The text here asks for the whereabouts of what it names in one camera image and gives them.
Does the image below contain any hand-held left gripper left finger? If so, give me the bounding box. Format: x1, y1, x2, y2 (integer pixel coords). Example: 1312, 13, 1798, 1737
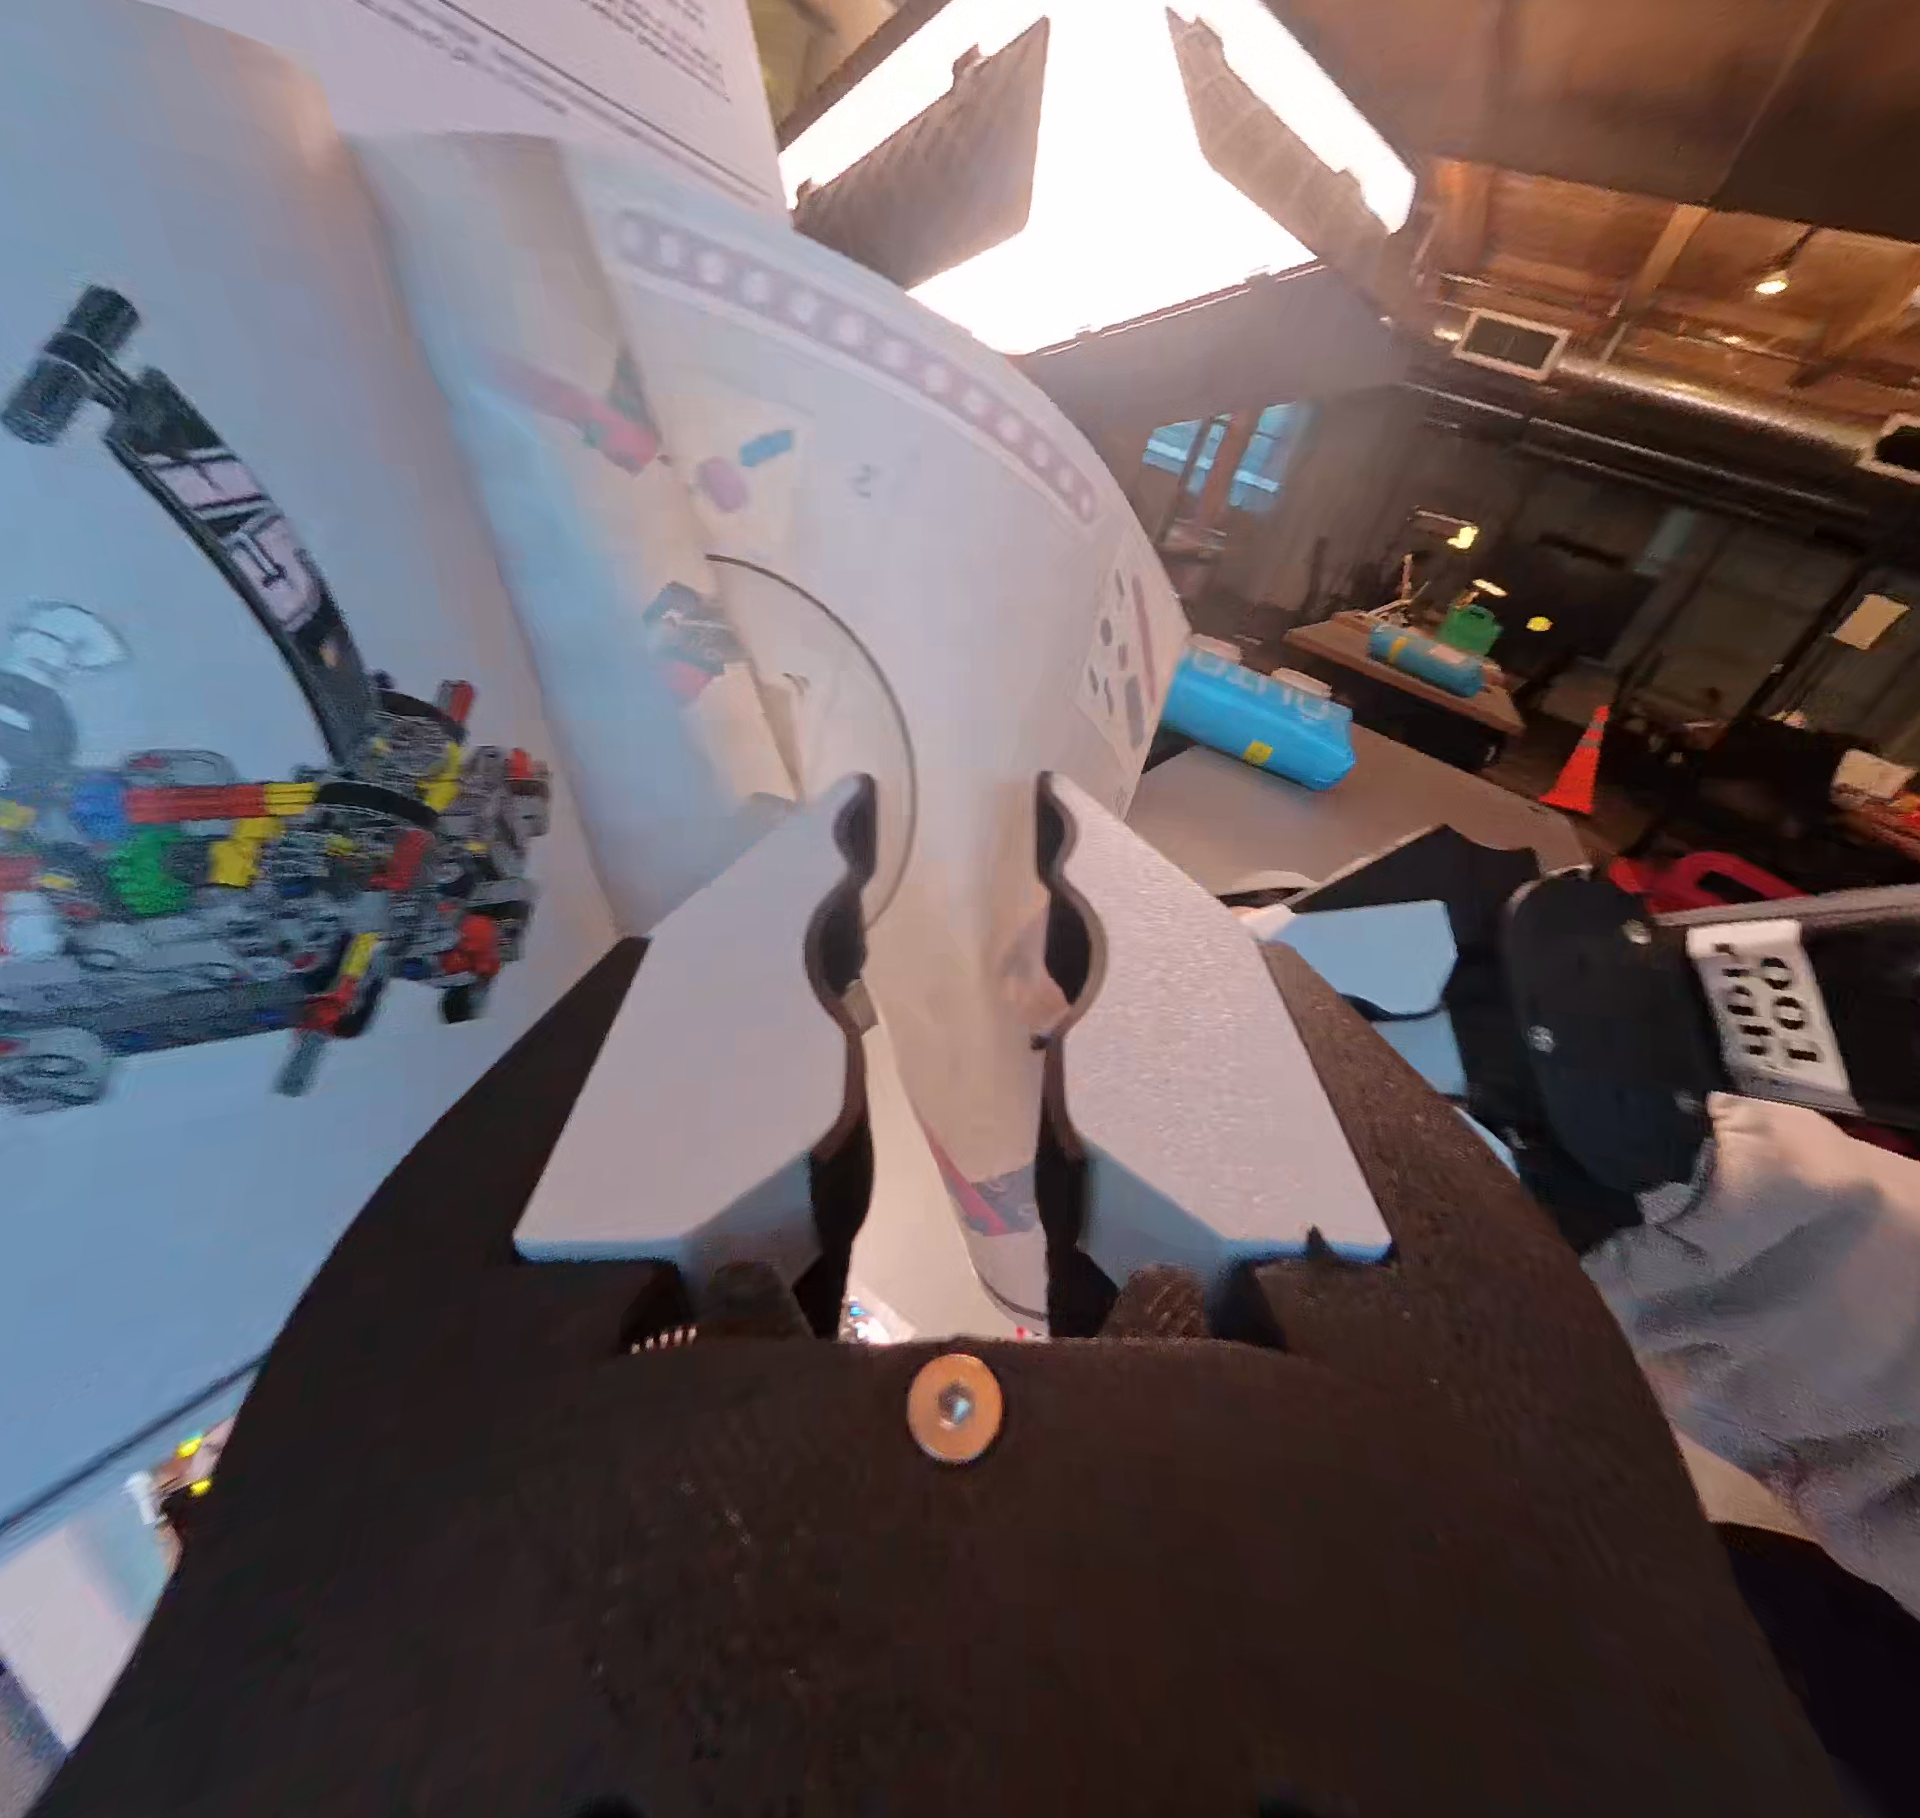
513, 774, 879, 1276

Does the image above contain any lego instruction booklet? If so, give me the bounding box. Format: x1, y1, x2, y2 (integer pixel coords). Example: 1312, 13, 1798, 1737
0, 0, 1188, 1551

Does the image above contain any orange traffic cone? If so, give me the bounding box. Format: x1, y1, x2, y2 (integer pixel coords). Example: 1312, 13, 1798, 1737
1540, 705, 1615, 819

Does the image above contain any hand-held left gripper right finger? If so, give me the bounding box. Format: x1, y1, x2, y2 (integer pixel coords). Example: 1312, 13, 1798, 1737
1034, 774, 1396, 1291

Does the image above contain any blue plastic object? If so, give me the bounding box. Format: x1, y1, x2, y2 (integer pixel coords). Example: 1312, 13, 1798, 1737
1162, 643, 1358, 796

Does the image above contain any small blue package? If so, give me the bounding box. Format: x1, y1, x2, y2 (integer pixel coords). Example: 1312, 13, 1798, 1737
1364, 622, 1486, 700

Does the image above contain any red and black bag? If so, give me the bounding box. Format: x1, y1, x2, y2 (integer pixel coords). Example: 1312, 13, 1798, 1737
1612, 851, 1802, 919

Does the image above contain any distant wooden table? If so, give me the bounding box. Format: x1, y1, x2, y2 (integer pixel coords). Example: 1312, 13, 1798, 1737
1281, 603, 1529, 774

